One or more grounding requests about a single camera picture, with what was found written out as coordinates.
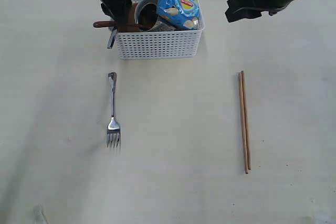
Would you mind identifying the silver metal knife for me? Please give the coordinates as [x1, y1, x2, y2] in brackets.
[107, 26, 118, 49]

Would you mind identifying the brown wooden spoon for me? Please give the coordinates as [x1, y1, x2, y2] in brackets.
[93, 21, 152, 30]

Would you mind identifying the shiny steel cup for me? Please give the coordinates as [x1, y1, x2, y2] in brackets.
[136, 3, 175, 32]

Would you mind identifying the blue Lay's chips bag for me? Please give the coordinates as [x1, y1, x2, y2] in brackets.
[156, 0, 200, 30]

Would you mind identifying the silver metal fork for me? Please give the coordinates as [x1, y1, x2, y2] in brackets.
[107, 72, 121, 148]

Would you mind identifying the brown wooden bowl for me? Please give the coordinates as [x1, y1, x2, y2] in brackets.
[122, 3, 139, 33]

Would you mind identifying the white ceramic bowl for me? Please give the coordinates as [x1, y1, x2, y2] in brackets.
[134, 0, 158, 26]

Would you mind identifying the white perforated plastic basket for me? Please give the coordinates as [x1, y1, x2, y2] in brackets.
[114, 14, 205, 59]

